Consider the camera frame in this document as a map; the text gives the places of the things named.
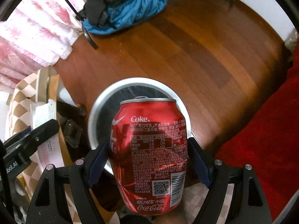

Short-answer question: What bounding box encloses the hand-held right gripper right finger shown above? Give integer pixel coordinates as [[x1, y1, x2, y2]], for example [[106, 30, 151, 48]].
[[187, 137, 273, 224]]

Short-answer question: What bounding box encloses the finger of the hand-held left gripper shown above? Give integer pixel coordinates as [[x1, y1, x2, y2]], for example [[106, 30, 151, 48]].
[[3, 119, 60, 154]]

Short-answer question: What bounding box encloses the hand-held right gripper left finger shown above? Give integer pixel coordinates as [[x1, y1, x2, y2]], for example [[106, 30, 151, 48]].
[[28, 141, 111, 224]]

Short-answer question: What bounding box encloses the white round trash bin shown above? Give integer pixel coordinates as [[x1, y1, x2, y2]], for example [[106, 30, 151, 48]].
[[88, 78, 192, 176]]

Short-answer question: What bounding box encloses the red soda can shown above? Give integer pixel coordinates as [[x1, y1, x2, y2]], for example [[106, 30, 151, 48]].
[[110, 96, 189, 214]]

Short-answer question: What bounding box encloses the white paper box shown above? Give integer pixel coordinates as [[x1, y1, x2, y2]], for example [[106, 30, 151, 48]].
[[30, 99, 65, 168]]

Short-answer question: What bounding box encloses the black plastic object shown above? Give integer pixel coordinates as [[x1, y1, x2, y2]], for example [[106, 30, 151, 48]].
[[57, 101, 87, 149]]

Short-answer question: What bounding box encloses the checkered cardboard box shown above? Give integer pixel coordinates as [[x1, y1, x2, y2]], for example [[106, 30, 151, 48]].
[[6, 72, 68, 201]]

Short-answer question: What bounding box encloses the red cloth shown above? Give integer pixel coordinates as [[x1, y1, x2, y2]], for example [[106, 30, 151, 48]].
[[214, 44, 299, 222]]

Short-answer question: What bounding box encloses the pink floral bedding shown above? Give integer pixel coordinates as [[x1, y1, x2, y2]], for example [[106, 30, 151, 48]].
[[0, 0, 103, 91]]

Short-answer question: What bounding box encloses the black cloth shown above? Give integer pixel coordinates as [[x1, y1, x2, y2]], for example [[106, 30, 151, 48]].
[[83, 0, 110, 25]]

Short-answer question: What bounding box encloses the blue jacket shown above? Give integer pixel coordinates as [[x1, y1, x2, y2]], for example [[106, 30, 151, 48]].
[[82, 0, 169, 35]]

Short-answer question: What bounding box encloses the black strap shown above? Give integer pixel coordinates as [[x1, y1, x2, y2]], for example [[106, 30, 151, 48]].
[[51, 0, 98, 50]]

